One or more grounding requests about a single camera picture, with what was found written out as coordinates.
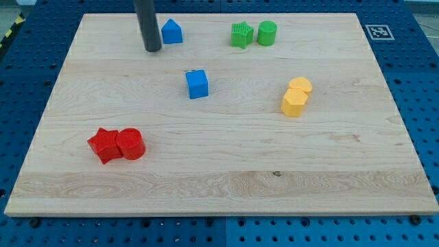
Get green star block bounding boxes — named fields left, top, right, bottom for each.
left=230, top=21, right=254, bottom=49

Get blue cube block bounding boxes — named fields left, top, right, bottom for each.
left=185, top=70, right=209, bottom=99

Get yellow cylinder block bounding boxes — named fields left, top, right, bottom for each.
left=289, top=77, right=313, bottom=96

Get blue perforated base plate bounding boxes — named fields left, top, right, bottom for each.
left=1, top=0, right=438, bottom=246

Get light wooden board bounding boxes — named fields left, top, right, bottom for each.
left=5, top=13, right=438, bottom=217

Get yellow hexagon block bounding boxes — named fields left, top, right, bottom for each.
left=281, top=88, right=309, bottom=117

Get red star block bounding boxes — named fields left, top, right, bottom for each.
left=87, top=128, right=122, bottom=165

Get green cylinder block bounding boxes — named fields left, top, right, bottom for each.
left=257, top=21, right=277, bottom=46

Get white fiducial marker tag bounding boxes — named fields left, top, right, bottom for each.
left=366, top=24, right=394, bottom=40

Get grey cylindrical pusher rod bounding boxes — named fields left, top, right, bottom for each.
left=133, top=0, right=162, bottom=52

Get red cylinder block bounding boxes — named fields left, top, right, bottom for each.
left=116, top=128, right=147, bottom=160

